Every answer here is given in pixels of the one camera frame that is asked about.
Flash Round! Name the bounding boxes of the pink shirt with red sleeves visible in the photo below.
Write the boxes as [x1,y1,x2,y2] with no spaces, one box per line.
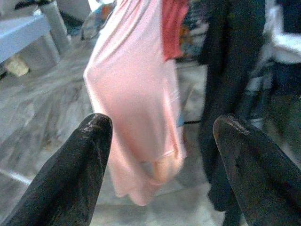
[83,0,190,207]

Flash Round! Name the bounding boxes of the black shirt with grey print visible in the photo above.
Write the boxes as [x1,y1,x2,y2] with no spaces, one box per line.
[197,0,269,226]

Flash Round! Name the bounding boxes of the navy shorts with white lining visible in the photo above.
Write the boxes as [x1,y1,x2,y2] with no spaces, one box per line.
[246,0,301,123]

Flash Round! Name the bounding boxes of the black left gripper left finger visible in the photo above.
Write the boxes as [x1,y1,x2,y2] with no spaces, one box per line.
[1,113,113,226]

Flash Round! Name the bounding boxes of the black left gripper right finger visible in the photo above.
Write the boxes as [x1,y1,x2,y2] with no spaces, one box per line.
[213,114,301,226]

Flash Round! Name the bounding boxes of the colourful printed bag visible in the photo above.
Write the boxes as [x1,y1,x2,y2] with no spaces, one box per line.
[81,1,114,41]

